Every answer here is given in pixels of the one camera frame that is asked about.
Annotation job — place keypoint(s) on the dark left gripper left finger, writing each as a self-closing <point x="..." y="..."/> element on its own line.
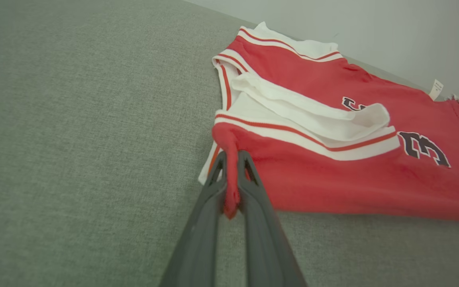
<point x="199" y="239"/>

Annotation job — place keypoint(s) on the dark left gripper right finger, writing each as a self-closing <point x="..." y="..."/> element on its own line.
<point x="267" y="247"/>

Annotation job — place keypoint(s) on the red jersey with white trim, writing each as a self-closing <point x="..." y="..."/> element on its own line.
<point x="333" y="179"/>

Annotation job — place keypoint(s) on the grey fabric sofa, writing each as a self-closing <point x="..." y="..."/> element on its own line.
<point x="74" y="139"/>

